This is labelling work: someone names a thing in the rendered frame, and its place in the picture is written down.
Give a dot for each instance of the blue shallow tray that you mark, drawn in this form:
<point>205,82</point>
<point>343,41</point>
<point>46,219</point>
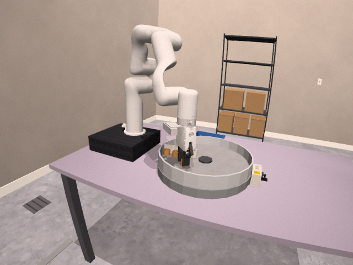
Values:
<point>201,133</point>

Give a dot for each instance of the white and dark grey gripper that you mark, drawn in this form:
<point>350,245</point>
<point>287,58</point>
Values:
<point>186,139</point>

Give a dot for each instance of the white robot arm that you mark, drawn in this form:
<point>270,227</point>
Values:
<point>164,43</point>

